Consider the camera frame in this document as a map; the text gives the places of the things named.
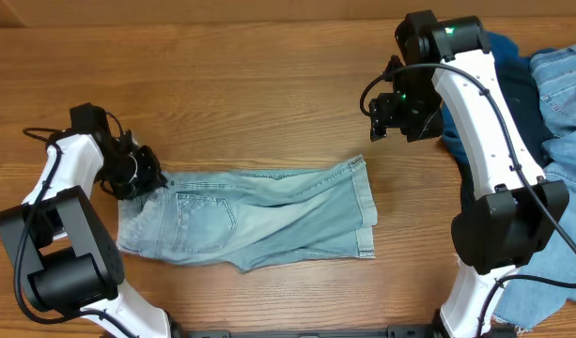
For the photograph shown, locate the light blue denim shorts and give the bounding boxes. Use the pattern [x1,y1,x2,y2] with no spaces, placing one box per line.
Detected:
[117,156,378,272]

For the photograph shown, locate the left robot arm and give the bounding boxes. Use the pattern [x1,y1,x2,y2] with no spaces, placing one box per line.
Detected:
[0,103,185,338]

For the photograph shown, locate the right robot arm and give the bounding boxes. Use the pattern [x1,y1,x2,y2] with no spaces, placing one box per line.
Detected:
[360,10,568,337]

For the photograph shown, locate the blue shirt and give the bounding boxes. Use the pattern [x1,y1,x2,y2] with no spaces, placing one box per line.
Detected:
[440,30,522,165]

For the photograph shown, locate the dark navy garment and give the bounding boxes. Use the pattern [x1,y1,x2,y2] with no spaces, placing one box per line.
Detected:
[442,59,553,211]

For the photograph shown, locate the blue denim jeans pile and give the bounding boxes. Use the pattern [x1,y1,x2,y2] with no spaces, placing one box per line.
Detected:
[454,42,576,332]

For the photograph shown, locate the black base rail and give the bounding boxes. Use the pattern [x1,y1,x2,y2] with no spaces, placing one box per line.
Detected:
[183,324,448,338]

